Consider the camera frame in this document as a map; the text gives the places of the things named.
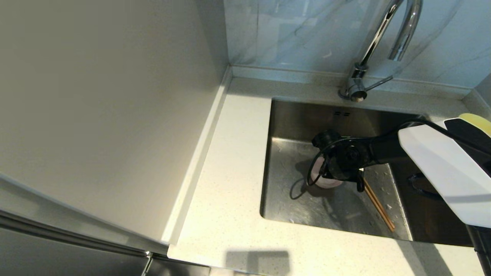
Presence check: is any pale pink bowl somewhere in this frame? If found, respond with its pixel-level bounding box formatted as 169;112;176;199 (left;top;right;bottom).
310;153;344;189

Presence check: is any yellow plastic bowl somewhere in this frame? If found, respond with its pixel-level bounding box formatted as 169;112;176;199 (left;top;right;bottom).
458;113;491;137

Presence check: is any stainless steel sink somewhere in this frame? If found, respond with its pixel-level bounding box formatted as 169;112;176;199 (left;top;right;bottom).
260;98;489;249

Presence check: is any chrome gooseneck faucet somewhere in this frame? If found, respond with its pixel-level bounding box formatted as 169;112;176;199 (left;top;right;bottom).
338;0;423;103

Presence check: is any beige tall cabinet side panel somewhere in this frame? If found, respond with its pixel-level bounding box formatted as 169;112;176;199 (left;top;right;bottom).
0;0;232;246

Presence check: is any chrome cabinet trim strip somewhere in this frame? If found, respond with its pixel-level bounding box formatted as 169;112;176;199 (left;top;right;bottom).
0;209;169;258

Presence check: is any grey tall cabinet door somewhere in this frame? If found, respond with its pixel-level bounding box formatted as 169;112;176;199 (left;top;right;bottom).
0;225;211;276

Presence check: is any chrome cabinet handle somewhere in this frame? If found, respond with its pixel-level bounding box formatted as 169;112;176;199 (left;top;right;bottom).
140;251;154;276

